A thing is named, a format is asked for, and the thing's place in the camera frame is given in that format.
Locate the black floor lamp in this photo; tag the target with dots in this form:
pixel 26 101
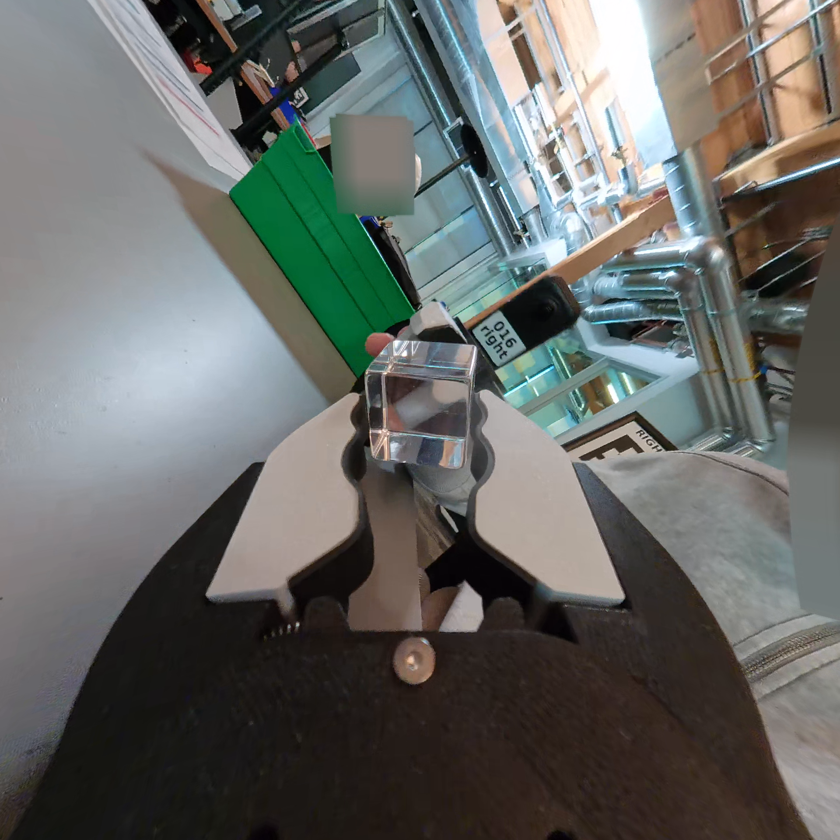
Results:
pixel 476 154

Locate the person's right hand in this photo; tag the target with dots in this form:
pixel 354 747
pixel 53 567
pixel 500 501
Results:
pixel 379 342

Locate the metal air duct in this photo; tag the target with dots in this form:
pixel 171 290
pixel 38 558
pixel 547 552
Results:
pixel 459 79
pixel 715 315

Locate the clear acrylic cube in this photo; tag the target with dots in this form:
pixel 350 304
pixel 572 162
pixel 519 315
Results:
pixel 420 407

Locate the green plastic bin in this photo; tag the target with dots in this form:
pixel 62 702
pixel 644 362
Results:
pixel 308 249

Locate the large black framed marker sign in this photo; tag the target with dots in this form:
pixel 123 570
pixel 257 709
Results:
pixel 617 443

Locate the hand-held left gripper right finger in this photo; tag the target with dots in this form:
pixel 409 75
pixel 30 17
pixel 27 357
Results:
pixel 544 525

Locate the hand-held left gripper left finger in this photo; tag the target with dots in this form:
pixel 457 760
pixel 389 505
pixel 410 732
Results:
pixel 289 525

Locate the wooden support post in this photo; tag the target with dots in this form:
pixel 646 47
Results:
pixel 590 253

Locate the printed paper sheet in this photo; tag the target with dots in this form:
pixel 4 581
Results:
pixel 190 98

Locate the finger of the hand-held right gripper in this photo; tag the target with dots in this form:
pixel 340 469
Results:
pixel 436 325
pixel 449 489

